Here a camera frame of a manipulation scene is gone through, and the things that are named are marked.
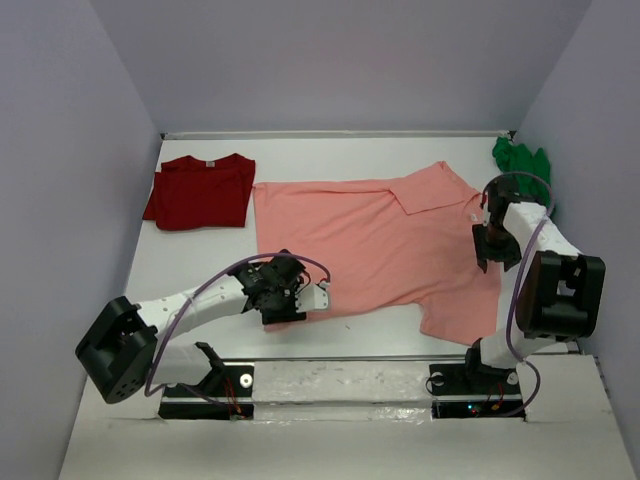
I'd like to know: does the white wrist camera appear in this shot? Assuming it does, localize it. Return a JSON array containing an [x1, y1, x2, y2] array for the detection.
[[295, 281, 331, 313], [480, 192, 506, 227]]

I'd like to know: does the crumpled green t-shirt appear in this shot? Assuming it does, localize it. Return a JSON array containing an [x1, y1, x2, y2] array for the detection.
[[492, 137, 555, 210]]

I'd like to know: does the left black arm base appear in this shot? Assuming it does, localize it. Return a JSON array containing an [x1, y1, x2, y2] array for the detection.
[[158, 342, 255, 421]]

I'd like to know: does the folded red t-shirt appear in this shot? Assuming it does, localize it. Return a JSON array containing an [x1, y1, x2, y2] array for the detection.
[[143, 153, 256, 231]]

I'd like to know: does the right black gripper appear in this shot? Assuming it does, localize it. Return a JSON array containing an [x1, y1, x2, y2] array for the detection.
[[473, 221, 523, 272]]

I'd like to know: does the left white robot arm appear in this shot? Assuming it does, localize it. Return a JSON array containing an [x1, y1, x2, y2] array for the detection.
[[75, 250, 318, 405]]

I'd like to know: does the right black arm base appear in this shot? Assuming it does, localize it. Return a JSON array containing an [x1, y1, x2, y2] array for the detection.
[[425, 340, 526, 420]]

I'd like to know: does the white foam block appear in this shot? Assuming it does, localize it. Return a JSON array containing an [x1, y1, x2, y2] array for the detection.
[[252, 360, 431, 404]]

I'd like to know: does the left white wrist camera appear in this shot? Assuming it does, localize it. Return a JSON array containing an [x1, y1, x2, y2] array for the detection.
[[295, 281, 331, 313]]

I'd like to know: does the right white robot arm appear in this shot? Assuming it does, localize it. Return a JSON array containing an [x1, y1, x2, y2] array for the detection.
[[460, 172, 606, 392]]

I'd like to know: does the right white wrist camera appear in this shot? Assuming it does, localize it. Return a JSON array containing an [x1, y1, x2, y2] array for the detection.
[[480, 192, 506, 227]]

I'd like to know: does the aluminium rear table rail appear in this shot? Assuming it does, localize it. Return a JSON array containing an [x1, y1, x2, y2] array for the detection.
[[161, 130, 516, 141]]

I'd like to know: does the pink polo shirt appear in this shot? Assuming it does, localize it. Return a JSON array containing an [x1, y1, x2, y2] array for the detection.
[[253, 162, 501, 345]]

